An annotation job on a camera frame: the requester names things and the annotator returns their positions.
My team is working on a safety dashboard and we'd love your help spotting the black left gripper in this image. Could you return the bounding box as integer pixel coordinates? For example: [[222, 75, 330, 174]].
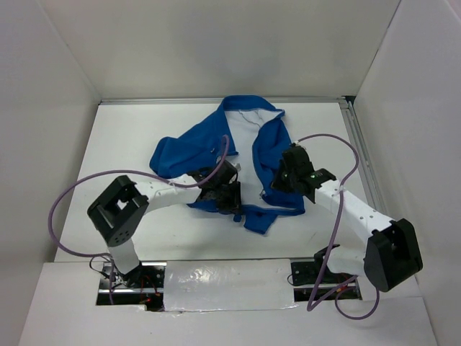
[[212, 179, 244, 216]]

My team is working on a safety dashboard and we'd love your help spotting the blue jacket white lining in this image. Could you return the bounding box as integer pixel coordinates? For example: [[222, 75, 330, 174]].
[[149, 95, 305, 235]]

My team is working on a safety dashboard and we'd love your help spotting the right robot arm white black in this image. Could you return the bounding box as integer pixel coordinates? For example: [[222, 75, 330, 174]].
[[272, 144, 424, 292]]

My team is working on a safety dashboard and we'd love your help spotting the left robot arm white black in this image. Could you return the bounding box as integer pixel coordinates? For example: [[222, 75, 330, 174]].
[[87, 160, 241, 288]]

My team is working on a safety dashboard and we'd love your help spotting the white glossy taped sheet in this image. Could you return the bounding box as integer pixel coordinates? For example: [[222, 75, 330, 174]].
[[164, 259, 297, 312]]

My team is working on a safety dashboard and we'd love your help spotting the aluminium frame rail back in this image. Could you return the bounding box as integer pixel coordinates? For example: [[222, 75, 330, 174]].
[[99, 97, 348, 105]]

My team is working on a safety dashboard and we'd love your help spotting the aluminium frame rail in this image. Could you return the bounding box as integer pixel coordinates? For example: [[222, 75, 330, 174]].
[[338, 97, 390, 216], [99, 97, 348, 105]]

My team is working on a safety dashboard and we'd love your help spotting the aluminium frame rail right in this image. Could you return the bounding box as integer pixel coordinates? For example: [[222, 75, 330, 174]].
[[338, 97, 390, 216]]

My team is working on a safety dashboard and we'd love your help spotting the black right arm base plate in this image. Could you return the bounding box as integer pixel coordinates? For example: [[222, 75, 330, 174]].
[[287, 259, 351, 302]]

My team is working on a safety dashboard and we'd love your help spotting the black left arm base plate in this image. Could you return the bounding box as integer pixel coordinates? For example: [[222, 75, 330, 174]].
[[94, 262, 166, 299]]

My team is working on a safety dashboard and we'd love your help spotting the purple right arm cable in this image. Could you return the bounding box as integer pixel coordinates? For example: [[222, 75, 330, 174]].
[[291, 133, 381, 321]]

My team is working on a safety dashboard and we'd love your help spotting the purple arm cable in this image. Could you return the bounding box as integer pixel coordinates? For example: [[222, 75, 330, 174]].
[[291, 133, 381, 321], [48, 134, 231, 306]]

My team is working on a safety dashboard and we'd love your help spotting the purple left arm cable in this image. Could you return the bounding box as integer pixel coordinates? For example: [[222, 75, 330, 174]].
[[48, 134, 231, 306]]

